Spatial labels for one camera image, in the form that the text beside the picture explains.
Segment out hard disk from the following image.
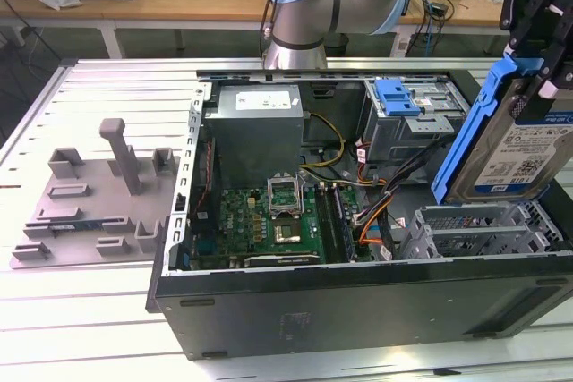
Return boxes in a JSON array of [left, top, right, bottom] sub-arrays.
[[429, 51, 573, 205]]

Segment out grey disk bay cage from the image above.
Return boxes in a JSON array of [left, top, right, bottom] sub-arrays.
[[397, 201, 552, 262]]

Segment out blue drive latch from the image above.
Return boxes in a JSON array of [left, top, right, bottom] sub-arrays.
[[374, 80, 425, 118]]

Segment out grey optical drive cage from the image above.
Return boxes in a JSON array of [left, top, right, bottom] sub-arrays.
[[361, 79, 483, 167]]

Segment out installed RAM stick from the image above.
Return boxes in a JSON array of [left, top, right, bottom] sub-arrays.
[[333, 184, 360, 261]]

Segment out black RAM slots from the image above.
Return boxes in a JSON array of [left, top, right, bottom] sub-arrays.
[[315, 183, 346, 265]]

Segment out grey power supply unit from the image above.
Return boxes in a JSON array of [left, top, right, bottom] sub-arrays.
[[203, 83, 311, 178]]

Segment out metal socket cover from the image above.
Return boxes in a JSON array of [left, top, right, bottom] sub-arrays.
[[267, 174, 306, 218]]

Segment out CPU socket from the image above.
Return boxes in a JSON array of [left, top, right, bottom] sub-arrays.
[[270, 216, 305, 247]]

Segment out black open PC case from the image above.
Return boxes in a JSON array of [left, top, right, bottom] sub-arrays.
[[146, 67, 573, 361]]

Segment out black graphics card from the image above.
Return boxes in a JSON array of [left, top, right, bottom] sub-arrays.
[[244, 254, 322, 270]]

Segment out green motherboard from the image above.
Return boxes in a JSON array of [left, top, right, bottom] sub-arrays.
[[190, 183, 366, 269]]

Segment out wooden desk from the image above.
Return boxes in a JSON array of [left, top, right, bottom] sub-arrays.
[[0, 0, 573, 61]]

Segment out grey parts rack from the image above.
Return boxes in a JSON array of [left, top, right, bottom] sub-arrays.
[[9, 116, 185, 271]]

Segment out RAM stick with blue label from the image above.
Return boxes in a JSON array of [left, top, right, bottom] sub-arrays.
[[25, 219, 129, 234]]

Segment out black cable bundle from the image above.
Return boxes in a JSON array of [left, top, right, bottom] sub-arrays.
[[353, 138, 453, 263]]

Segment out yellow power wires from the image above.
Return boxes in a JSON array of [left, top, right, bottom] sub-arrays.
[[298, 112, 346, 180]]

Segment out orange red wire bundle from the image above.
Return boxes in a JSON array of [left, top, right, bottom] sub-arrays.
[[356, 200, 393, 248]]

